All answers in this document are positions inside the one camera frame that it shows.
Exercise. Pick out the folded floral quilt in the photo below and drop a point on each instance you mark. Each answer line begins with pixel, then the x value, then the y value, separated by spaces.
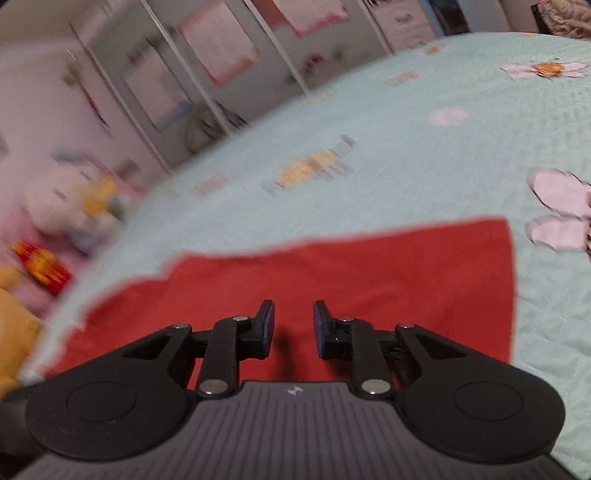
pixel 565 18

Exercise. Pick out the white cat plush toy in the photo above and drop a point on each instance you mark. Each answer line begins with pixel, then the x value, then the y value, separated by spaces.
pixel 64 198

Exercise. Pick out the red t-shirt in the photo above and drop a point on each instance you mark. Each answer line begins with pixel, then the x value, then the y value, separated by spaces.
pixel 392 277

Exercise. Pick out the white drawer cabinet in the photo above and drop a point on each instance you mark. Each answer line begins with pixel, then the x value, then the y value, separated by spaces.
pixel 404 23

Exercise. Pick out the pink-framed wall poster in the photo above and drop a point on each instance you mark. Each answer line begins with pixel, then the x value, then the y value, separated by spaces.
pixel 309 16

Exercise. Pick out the hanging wall ornament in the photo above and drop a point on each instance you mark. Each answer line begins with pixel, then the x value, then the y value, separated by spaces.
pixel 90 99

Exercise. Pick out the small red yellow toy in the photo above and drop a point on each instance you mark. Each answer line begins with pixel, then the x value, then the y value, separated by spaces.
pixel 41 265

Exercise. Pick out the grey sliding door wardrobe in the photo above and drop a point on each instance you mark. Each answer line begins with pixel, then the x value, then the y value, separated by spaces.
pixel 115 41

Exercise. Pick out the orange-framed wall poster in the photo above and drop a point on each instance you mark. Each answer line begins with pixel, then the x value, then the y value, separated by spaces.
pixel 217 44

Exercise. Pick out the light green quilted bed cover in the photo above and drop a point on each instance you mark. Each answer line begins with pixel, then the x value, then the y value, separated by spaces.
pixel 392 175

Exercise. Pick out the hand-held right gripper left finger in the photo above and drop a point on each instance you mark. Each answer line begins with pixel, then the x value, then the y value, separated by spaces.
pixel 268 327

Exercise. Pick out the yellow plush toy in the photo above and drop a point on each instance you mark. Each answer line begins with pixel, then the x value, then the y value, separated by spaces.
pixel 16 332

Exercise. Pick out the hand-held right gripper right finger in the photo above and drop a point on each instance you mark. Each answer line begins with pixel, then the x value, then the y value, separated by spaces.
pixel 319 330

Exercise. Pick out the blue-framed wall poster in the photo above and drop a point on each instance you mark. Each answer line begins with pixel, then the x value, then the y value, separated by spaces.
pixel 157 92

